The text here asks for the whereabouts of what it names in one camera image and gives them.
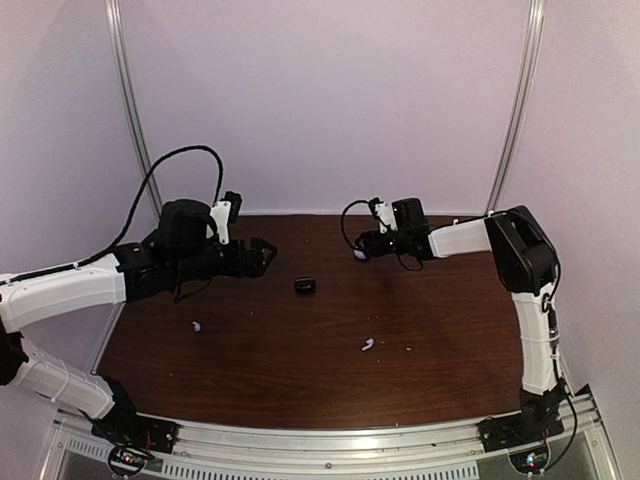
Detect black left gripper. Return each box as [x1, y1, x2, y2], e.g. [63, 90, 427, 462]
[171, 235, 277, 284]

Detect black earbud charging case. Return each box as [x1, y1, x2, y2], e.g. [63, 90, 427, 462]
[293, 276, 317, 295]

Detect white purple earbud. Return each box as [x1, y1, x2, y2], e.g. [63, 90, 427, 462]
[361, 338, 375, 352]

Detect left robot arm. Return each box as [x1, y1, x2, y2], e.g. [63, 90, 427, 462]
[1, 192, 278, 444]

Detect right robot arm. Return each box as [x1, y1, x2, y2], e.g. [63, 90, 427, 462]
[346, 198, 565, 442]

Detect left circuit board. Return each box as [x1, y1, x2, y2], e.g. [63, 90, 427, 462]
[107, 446, 154, 477]

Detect circuit board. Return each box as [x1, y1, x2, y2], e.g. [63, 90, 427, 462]
[107, 446, 154, 477]
[509, 446, 550, 475]

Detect right circuit board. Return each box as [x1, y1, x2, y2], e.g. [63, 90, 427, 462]
[509, 446, 550, 475]

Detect right black camera cable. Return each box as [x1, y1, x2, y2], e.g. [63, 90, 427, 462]
[340, 198, 374, 249]

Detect black camera cable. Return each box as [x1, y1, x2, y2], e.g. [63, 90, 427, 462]
[340, 198, 374, 249]
[74, 144, 225, 266]

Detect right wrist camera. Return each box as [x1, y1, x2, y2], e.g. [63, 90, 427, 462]
[368, 197, 397, 234]

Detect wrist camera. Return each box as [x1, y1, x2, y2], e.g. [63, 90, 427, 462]
[368, 197, 397, 234]
[205, 191, 242, 245]

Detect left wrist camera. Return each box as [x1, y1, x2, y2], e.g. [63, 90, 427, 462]
[205, 191, 242, 245]

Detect left black camera cable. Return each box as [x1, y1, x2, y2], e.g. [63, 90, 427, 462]
[74, 144, 225, 266]

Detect front aluminium rail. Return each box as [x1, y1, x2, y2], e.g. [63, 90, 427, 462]
[39, 384, 619, 480]

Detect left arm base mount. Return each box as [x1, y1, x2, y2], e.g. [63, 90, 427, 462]
[88, 414, 178, 454]

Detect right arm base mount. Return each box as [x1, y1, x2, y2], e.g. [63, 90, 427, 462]
[477, 413, 565, 453]

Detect left aluminium frame post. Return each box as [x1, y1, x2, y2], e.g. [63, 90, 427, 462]
[103, 0, 166, 211]

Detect aluminium frame post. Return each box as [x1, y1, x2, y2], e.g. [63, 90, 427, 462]
[103, 0, 166, 211]
[485, 0, 546, 213]

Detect right aluminium frame post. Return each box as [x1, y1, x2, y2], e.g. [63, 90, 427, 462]
[485, 0, 546, 213]

